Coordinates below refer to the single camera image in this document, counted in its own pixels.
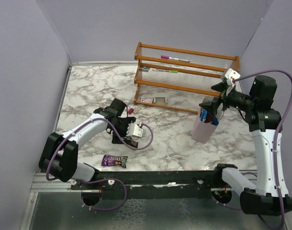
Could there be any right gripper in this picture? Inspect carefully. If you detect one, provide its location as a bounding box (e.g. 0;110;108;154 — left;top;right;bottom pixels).
200;80;256;116

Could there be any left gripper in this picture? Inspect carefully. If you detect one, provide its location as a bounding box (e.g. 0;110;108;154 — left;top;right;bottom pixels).
110;117;136;144

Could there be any brown chocolate bar wrapper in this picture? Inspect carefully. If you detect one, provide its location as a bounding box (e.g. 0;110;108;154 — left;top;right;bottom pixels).
125;137;138;148

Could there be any blue Burts chips bag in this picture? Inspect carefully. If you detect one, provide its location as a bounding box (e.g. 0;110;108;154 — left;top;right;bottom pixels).
204;113;219;126

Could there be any white paper bag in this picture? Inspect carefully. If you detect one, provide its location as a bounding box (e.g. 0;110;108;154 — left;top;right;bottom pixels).
191;105;224;143

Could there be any purple M&M's packet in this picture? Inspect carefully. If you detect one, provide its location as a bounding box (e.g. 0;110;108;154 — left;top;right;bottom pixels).
101;155;128;168

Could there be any blue M&M's packet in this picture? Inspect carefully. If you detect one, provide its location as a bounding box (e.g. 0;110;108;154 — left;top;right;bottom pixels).
199;108;207;122

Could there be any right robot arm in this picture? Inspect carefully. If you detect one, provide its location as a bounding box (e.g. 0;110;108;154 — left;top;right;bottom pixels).
200;75;292;216

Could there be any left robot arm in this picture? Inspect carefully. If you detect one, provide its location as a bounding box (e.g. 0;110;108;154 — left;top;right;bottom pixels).
39;98;138;189

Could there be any small white eraser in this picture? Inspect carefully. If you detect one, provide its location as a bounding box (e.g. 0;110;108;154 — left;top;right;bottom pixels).
134;106;142;114

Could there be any red white card box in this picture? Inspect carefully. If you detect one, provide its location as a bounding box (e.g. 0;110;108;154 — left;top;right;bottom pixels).
140;97;154;104

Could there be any wooden shelf rack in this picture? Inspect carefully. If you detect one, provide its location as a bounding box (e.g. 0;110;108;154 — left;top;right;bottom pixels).
134;42;240;114

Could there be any green capped marker pen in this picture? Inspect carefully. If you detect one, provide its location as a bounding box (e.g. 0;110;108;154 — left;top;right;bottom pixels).
152;69;178;73

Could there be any magenta marker pen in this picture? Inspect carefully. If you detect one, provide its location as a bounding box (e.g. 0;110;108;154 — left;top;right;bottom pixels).
160;55;190;63

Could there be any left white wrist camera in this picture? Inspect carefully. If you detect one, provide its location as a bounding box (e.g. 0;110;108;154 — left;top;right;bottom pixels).
126;123;144;138

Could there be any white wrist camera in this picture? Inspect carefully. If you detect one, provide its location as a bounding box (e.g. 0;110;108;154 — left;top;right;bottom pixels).
221;68;241;96
126;123;144;138

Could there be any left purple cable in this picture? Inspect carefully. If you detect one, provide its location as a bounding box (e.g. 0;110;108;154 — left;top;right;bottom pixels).
45;118;154;211

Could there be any purple cable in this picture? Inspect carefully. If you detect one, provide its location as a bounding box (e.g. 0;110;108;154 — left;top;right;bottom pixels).
212;69;292;230
45;118;154;211

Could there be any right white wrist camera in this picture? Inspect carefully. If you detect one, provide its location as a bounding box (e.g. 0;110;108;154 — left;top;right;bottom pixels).
221;68;241;96

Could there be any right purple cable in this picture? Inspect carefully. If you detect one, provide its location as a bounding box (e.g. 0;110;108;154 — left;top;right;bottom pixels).
212;69;292;230

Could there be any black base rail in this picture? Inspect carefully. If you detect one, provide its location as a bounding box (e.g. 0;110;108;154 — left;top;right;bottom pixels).
71;164;237;200

